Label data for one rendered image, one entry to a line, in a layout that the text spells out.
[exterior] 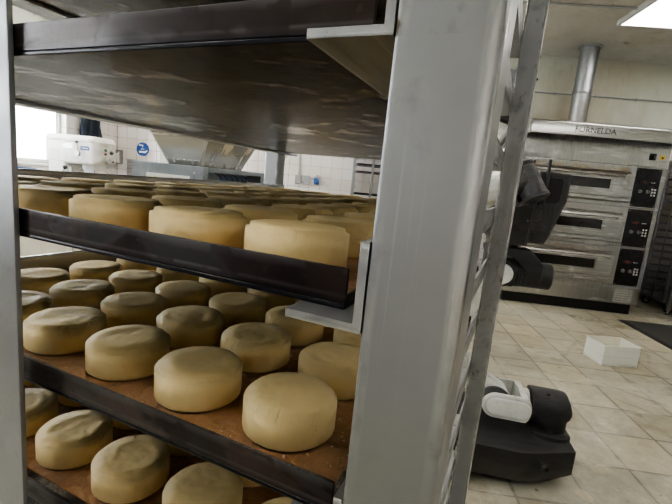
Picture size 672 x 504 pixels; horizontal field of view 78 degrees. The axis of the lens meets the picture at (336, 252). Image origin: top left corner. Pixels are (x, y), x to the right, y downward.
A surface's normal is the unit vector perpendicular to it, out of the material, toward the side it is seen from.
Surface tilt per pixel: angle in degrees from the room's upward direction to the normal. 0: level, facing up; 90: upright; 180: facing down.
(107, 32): 90
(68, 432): 0
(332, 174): 90
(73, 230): 90
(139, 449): 0
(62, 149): 90
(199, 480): 0
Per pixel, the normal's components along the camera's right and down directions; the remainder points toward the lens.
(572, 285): -0.10, 0.17
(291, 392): 0.10, -0.98
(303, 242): 0.25, 0.18
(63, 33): -0.41, 0.11
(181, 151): -0.20, 0.47
